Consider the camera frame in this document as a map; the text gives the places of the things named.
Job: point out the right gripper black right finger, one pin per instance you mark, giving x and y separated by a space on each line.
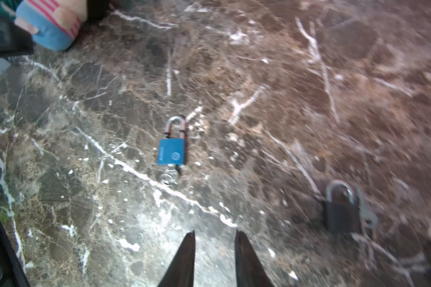
249 269

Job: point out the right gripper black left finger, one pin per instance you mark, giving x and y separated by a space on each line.
180 273

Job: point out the black padlock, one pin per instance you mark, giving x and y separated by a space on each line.
346 211

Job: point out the blue padlock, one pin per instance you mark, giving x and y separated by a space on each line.
172 151

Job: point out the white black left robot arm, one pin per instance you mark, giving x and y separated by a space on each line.
14 41

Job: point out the plush doll striped shirt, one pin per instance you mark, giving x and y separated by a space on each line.
52 24

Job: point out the black left frame post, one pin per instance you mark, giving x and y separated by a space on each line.
1 247

